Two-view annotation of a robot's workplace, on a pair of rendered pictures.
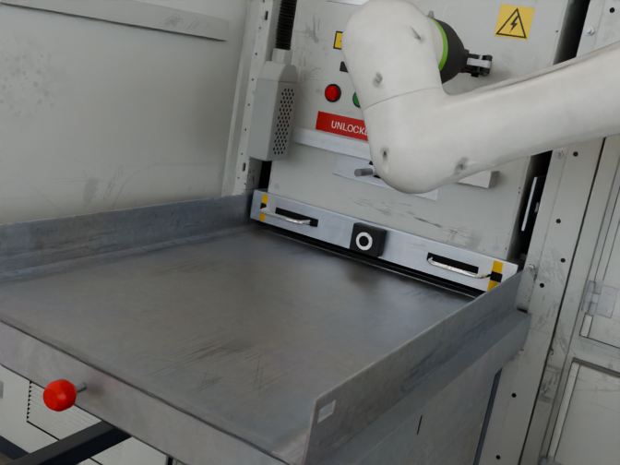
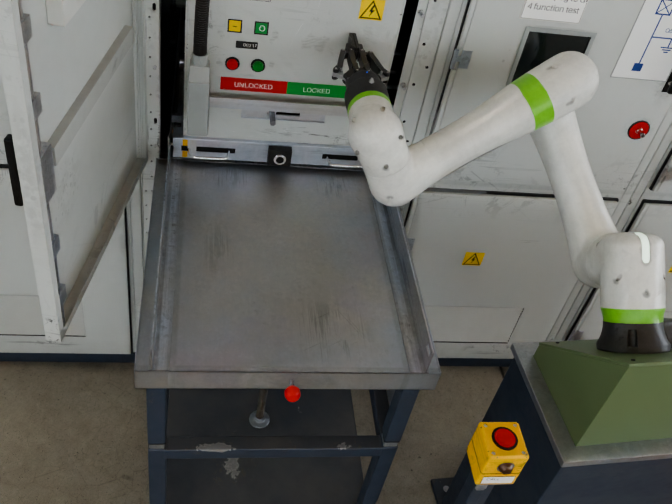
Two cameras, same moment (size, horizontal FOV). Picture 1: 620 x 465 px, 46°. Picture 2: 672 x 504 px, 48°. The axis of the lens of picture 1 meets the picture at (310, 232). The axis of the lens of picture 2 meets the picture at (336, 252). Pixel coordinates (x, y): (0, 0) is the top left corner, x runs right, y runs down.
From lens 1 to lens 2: 1.20 m
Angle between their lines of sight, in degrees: 47
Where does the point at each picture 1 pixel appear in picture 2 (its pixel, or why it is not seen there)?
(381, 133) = (387, 190)
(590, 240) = (423, 128)
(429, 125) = (413, 180)
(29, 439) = not seen: outside the picture
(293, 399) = (381, 332)
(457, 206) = (338, 123)
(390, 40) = (393, 147)
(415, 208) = (309, 128)
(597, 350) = not seen: hidden behind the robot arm
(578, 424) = (420, 218)
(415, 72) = (403, 156)
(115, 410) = (315, 383)
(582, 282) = not seen: hidden behind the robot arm
